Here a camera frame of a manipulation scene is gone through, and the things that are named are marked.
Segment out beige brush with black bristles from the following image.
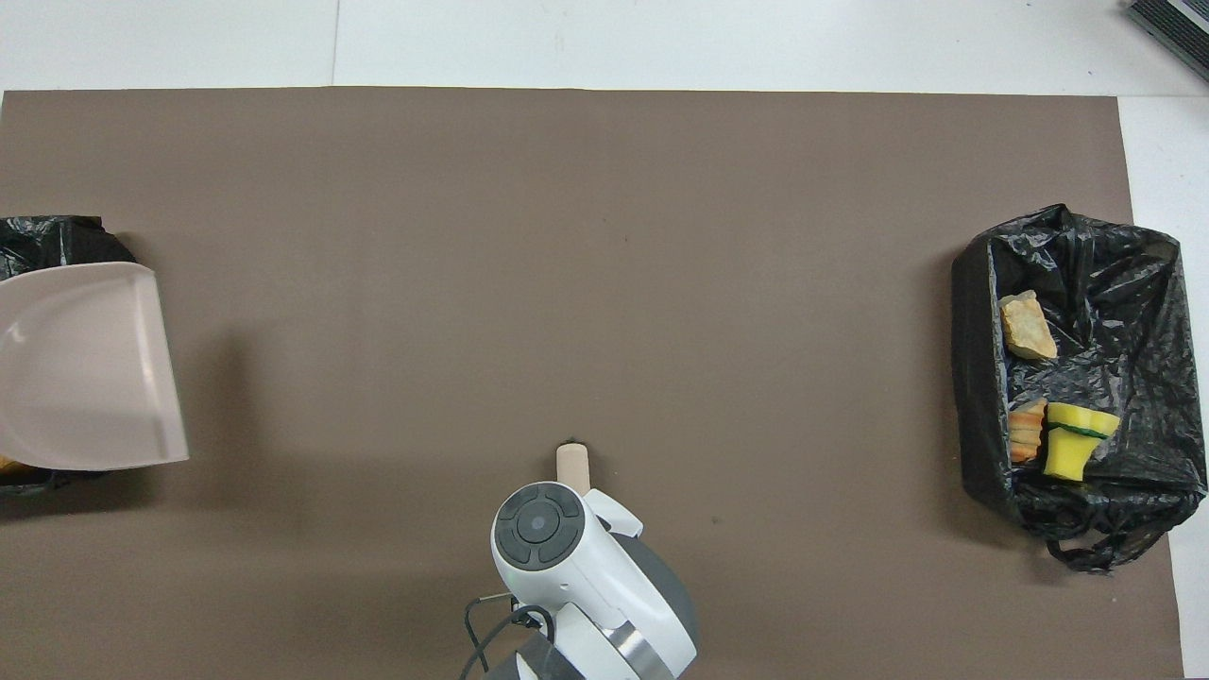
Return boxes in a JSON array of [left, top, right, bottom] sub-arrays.
[[555, 440, 593, 498]]

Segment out pale beige foam chunk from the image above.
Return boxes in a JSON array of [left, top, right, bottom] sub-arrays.
[[999, 290, 1059, 362]]

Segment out striped orange bread piece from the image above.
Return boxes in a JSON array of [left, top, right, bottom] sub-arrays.
[[1008, 398, 1048, 465]]

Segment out yellow sponge wedge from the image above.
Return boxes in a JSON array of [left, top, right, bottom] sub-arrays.
[[1042, 430, 1102, 483]]

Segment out beige plastic dustpan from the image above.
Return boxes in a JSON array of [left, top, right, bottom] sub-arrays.
[[0, 262, 190, 472]]

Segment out left black trash bag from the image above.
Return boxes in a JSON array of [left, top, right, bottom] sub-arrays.
[[950, 204, 1209, 575]]

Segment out black trash bag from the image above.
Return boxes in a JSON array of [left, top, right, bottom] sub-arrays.
[[950, 204, 1209, 575], [0, 215, 140, 499]]

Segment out right black trash bag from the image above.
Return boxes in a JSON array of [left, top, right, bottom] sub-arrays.
[[0, 215, 140, 499]]

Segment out brown table mat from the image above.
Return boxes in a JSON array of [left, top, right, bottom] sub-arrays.
[[0, 87, 1187, 680]]

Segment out dark grey ribbed object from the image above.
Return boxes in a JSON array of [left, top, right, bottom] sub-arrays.
[[1126, 0, 1209, 84]]

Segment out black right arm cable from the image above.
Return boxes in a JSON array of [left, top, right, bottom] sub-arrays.
[[460, 593, 556, 680]]

